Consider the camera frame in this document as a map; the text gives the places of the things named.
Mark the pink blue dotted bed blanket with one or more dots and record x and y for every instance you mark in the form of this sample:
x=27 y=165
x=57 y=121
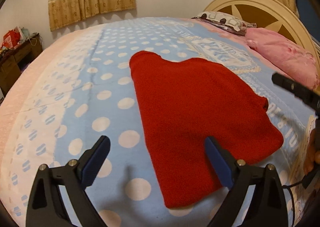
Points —
x=81 y=88

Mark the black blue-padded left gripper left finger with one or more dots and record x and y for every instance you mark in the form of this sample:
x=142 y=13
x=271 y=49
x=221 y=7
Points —
x=46 y=206

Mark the cream wooden headboard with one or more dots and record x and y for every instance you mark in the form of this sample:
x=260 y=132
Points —
x=268 y=14

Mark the red knitted sweater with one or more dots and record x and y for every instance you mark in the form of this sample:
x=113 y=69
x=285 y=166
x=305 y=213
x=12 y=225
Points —
x=183 y=103

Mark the car print pillow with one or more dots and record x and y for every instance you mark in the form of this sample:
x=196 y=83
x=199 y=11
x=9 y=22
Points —
x=226 y=22

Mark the pink folded blanket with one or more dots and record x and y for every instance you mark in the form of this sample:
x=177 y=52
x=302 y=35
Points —
x=292 y=59

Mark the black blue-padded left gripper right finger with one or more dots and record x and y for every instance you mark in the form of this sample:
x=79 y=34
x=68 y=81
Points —
x=268 y=204

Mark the person's right hand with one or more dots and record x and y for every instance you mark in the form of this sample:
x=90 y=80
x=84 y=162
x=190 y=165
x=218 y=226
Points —
x=312 y=155

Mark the dark brown wooden desk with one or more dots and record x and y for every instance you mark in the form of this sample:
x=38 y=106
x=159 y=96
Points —
x=14 y=61

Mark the red gift bag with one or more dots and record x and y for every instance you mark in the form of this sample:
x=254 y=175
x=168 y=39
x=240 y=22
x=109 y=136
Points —
x=11 y=39

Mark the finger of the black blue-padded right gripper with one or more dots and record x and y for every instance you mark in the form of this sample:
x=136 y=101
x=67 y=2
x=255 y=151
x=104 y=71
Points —
x=309 y=97

